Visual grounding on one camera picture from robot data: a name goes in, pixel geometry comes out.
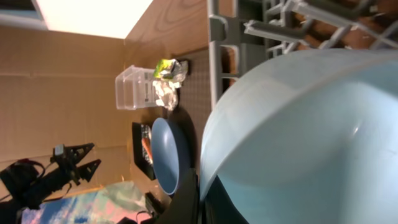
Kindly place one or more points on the orange carrot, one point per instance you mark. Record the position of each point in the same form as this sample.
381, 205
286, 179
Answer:
146, 144

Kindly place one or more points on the brown cardboard panel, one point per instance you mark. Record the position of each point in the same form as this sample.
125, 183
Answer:
58, 88

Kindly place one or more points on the colourful painted floor cloth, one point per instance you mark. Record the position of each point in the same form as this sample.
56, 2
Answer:
108, 205

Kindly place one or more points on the black tray bin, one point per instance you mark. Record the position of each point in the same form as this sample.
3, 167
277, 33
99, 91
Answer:
141, 157

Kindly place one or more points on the large dark blue plate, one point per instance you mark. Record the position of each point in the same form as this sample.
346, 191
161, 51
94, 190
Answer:
170, 154

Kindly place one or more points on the dark brown serving tray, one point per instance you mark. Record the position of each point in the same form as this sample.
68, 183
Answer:
194, 106

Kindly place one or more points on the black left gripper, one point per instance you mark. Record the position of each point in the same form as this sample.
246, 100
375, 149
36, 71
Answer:
66, 172

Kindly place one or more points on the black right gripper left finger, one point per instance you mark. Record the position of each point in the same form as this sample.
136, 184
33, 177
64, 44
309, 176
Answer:
184, 206

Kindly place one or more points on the grey dishwasher rack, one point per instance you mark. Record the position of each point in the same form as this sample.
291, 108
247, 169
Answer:
261, 30

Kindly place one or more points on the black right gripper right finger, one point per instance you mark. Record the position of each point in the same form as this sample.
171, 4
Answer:
218, 207

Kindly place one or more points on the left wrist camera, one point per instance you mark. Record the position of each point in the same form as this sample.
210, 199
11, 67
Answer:
19, 176

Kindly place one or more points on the small light blue saucer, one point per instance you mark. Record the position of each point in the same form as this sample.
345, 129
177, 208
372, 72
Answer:
308, 137

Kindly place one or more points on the clear plastic bin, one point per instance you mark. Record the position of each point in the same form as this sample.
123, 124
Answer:
134, 89

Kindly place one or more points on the white tissue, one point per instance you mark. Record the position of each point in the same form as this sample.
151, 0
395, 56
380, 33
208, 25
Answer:
166, 94

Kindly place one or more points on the yellow snack wrapper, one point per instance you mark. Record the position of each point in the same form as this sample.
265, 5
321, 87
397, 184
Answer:
172, 70

